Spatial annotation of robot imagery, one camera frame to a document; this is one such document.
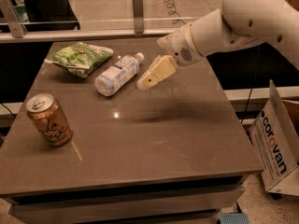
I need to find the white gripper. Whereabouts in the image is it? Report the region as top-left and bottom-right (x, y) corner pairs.
(137, 23), (203, 90)

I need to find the clear plastic water bottle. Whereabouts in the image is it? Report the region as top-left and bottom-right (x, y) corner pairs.
(95, 52), (144, 97)

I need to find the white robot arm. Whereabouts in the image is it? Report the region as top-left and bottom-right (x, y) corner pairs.
(137, 0), (299, 90)

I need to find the green chip bag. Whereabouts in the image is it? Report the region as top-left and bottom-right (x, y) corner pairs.
(44, 42), (114, 77)

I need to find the orange LaCroix soda can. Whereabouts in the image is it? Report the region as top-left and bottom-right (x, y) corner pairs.
(26, 93), (73, 147)

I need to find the white Corovan cardboard box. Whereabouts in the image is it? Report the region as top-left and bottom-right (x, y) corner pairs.
(249, 81), (299, 196)

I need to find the glass barrier panel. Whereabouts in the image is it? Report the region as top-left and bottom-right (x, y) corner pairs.
(11, 0), (221, 32)

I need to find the blue perforated foot pad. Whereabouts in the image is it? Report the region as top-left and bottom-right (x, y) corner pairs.
(220, 213), (249, 224)

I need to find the black coiled cable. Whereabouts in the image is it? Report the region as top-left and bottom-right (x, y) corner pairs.
(156, 0), (188, 26)

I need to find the metal glass bracket middle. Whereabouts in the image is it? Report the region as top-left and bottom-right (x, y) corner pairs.
(132, 0), (144, 34)

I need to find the metal glass bracket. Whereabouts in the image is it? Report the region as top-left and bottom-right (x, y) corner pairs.
(0, 0), (27, 38)
(132, 0), (144, 34)

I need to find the black hanging cable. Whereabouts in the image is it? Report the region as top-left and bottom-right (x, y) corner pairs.
(240, 63), (260, 125)

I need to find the metal glass bracket left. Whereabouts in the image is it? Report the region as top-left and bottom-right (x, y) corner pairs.
(0, 0), (27, 38)

